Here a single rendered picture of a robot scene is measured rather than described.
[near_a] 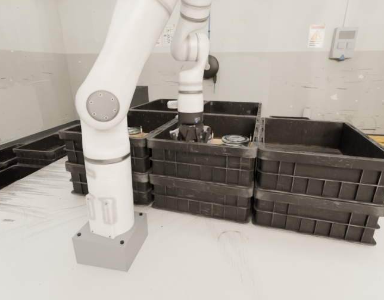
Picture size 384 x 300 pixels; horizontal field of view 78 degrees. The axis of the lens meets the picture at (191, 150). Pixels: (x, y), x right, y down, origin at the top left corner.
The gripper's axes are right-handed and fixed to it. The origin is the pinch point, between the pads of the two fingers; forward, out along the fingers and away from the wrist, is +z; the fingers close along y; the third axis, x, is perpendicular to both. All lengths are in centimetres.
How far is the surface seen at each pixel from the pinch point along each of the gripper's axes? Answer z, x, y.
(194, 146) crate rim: -6.9, -10.9, -4.6
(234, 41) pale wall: -60, 267, 218
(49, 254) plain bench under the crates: 15.2, -6.8, -41.3
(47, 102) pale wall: 32, 408, -59
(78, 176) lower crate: 7.5, 17.6, -32.3
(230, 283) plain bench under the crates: 15.3, -33.3, -8.3
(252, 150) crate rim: -7.1, -20.9, 5.9
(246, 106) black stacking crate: -5, 40, 56
